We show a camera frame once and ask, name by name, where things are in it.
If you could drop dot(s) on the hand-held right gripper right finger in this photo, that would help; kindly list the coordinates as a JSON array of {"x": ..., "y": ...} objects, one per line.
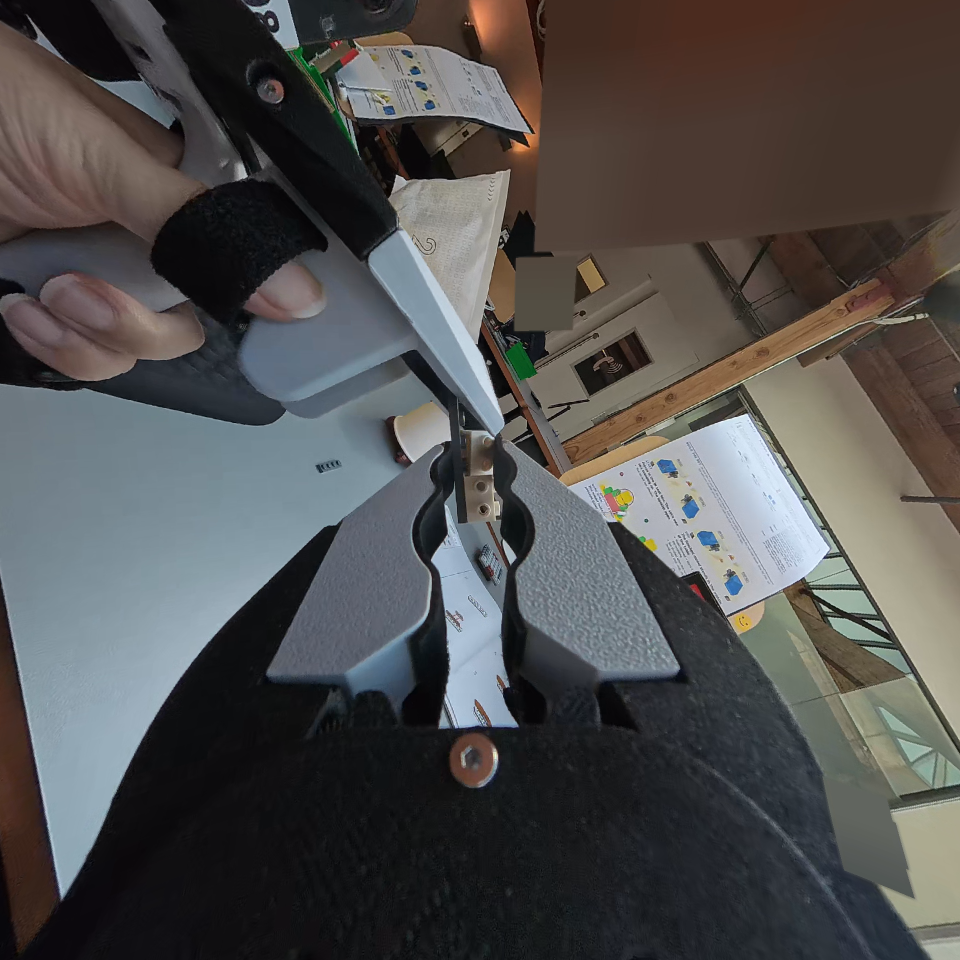
[{"x": 592, "y": 592}]

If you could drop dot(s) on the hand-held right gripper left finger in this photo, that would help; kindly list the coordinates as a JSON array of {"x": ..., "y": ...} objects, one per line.
[{"x": 360, "y": 592}]

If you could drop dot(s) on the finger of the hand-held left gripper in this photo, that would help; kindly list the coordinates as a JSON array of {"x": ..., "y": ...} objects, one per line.
[{"x": 435, "y": 322}]

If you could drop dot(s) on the white studded lego brick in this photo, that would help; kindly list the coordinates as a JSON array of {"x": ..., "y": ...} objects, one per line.
[
  {"x": 482, "y": 499},
  {"x": 476, "y": 454}
]

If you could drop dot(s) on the black lego plate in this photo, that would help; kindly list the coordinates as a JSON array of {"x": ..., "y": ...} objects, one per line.
[{"x": 455, "y": 465}]

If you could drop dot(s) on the grey lego assembly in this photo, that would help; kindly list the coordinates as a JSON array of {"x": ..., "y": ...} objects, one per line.
[{"x": 493, "y": 562}]

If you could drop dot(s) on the lego instruction booklet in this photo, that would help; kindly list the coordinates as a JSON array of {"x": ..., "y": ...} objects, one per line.
[{"x": 469, "y": 637}]

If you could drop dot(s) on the small grey lego plate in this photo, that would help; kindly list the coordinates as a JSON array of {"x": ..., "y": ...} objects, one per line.
[{"x": 328, "y": 466}]

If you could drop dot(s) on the brown lego base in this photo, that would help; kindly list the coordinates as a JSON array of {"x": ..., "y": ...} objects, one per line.
[{"x": 403, "y": 455}]

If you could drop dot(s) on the person's left hand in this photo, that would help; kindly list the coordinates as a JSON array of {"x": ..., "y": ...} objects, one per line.
[{"x": 75, "y": 150}]

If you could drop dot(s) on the white numbered paper bag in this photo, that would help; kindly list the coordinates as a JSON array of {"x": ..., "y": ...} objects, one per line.
[{"x": 457, "y": 217}]

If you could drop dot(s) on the white paper cup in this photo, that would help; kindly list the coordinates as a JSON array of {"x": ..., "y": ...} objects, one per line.
[{"x": 424, "y": 431}]

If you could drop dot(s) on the folded instruction sheet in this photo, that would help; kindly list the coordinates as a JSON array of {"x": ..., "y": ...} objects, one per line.
[{"x": 442, "y": 90}]

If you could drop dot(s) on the large instruction poster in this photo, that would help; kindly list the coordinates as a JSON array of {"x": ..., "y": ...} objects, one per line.
[{"x": 712, "y": 510}]

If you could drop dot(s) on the framed wall sign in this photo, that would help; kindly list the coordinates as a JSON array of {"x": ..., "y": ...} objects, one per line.
[{"x": 611, "y": 364}]

